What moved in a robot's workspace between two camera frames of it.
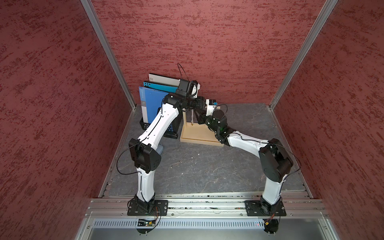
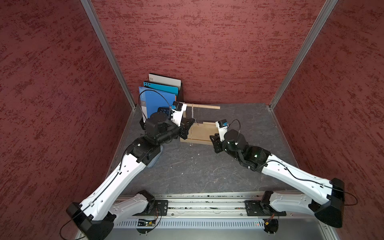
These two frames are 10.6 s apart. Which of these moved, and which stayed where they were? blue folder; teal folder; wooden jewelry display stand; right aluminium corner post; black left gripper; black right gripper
Moved: black left gripper; black right gripper
Stayed: teal folder; blue folder; wooden jewelry display stand; right aluminium corner post
